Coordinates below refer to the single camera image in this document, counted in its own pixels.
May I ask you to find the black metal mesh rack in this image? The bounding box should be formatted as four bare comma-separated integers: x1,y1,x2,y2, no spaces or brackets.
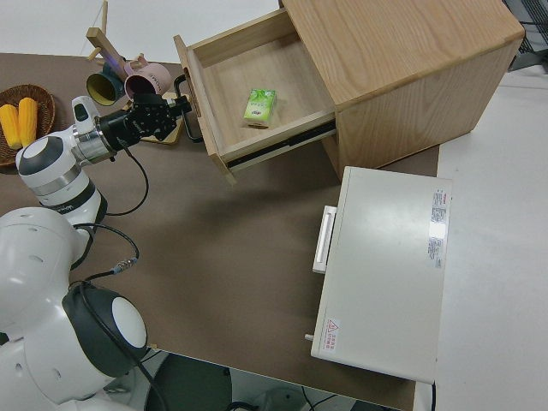
507,0,548,74

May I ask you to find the green tissue pack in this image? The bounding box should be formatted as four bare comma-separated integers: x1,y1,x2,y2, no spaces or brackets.
241,87,279,131

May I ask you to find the brown wicker basket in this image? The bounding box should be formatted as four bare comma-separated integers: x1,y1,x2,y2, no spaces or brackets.
0,84,57,168

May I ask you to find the yellow corn cob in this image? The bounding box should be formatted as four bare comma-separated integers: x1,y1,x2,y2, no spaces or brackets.
18,97,39,147
0,104,21,151

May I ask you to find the silver toaster oven door handle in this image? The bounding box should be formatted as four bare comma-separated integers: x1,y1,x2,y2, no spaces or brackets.
312,205,339,275

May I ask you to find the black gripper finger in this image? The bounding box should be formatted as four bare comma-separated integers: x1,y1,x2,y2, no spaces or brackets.
160,96,193,114
160,111,190,141

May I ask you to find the wooden mug tree stand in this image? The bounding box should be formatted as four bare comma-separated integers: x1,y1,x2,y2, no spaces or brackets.
85,0,184,147

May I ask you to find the black metal drawer handle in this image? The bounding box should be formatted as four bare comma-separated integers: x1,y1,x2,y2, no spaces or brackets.
172,73,203,145

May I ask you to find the white toaster oven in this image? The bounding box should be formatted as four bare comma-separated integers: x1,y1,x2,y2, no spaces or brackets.
303,165,454,384

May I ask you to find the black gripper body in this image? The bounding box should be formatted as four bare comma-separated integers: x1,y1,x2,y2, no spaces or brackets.
122,92,164,145

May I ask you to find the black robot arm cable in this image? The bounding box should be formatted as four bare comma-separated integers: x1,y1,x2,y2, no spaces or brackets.
68,145,166,411

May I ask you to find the light wooden cabinet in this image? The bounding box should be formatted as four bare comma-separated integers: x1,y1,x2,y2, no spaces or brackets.
280,0,526,173

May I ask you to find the dark blue mug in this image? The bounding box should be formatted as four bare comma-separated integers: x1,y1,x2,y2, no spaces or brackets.
85,53,128,108

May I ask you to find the light wooden drawer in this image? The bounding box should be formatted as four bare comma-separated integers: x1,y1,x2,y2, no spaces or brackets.
173,9,337,188

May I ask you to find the black metal drawer slide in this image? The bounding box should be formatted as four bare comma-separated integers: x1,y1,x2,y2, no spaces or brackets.
225,121,337,169

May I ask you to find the pink mug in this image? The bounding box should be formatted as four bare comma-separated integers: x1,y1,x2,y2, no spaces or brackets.
123,62,173,103

